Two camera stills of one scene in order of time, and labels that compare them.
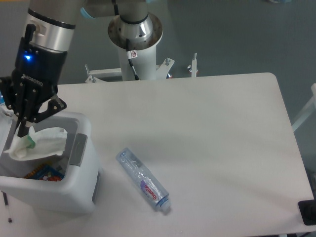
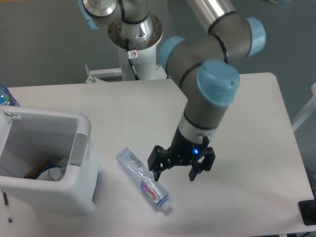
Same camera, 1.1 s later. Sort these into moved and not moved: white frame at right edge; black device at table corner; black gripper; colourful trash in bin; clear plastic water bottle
Moved: black gripper
Not moved: black device at table corner; white frame at right edge; colourful trash in bin; clear plastic water bottle
